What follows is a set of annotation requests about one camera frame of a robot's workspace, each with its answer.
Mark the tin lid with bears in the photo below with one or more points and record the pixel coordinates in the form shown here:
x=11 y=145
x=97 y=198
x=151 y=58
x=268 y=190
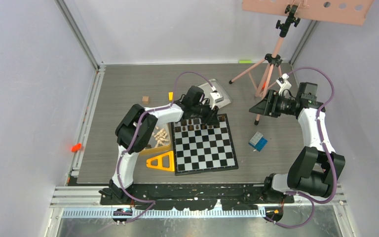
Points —
x=209 y=88

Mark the black white folding chessboard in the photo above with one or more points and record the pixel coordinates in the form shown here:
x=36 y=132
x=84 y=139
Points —
x=203 y=150

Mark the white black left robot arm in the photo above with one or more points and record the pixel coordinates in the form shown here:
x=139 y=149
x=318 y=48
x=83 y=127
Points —
x=135 y=130

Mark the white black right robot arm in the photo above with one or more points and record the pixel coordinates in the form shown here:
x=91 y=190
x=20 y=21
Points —
x=317 y=168

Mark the red orange block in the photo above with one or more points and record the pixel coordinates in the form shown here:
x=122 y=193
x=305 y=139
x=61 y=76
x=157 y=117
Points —
x=76 y=147

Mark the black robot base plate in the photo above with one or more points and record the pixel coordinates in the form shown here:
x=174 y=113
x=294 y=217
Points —
x=195 y=197

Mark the small wooden block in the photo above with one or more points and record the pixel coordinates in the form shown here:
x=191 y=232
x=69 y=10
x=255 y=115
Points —
x=146 y=100

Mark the small green block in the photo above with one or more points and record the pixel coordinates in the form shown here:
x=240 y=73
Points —
x=245 y=61

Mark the yellow triangular toy frame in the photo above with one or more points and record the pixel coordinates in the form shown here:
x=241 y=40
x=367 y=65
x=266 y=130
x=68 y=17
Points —
x=164 y=162

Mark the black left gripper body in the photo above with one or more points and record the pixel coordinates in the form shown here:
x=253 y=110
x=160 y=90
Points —
x=202 y=111

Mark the small yellow block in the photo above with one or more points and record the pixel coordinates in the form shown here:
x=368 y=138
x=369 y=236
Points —
x=170 y=96

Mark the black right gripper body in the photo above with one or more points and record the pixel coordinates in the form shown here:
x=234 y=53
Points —
x=283 y=105

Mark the gold tin box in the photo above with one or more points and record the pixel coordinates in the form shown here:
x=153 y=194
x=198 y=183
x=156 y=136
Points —
x=160 y=140

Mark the blue white lego block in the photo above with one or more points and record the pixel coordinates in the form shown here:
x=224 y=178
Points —
x=258 y=141

